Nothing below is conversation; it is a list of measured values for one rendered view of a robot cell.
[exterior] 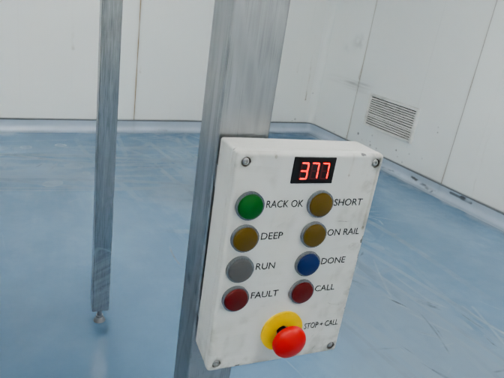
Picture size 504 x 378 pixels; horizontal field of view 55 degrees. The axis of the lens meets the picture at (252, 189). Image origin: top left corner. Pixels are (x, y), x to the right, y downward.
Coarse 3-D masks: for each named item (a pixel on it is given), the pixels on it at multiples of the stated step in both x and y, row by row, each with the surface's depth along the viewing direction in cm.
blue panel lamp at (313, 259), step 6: (306, 258) 52; (312, 258) 52; (318, 258) 53; (300, 264) 52; (306, 264) 52; (312, 264) 53; (318, 264) 53; (300, 270) 52; (306, 270) 53; (312, 270) 53
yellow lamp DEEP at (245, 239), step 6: (246, 228) 48; (252, 228) 48; (240, 234) 48; (246, 234) 48; (252, 234) 48; (234, 240) 48; (240, 240) 48; (246, 240) 48; (252, 240) 48; (234, 246) 48; (240, 246) 48; (246, 246) 48; (252, 246) 49
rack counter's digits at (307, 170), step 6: (306, 162) 48; (312, 162) 48; (318, 162) 48; (324, 162) 49; (330, 162) 49; (300, 168) 48; (306, 168) 48; (312, 168) 48; (318, 168) 49; (324, 168) 49; (330, 168) 49; (300, 174) 48; (306, 174) 48; (312, 174) 49; (318, 174) 49; (324, 174) 49
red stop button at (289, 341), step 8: (280, 328) 55; (288, 328) 53; (296, 328) 53; (280, 336) 53; (288, 336) 53; (296, 336) 53; (304, 336) 54; (272, 344) 53; (280, 344) 53; (288, 344) 53; (296, 344) 53; (304, 344) 54; (280, 352) 53; (288, 352) 53; (296, 352) 54
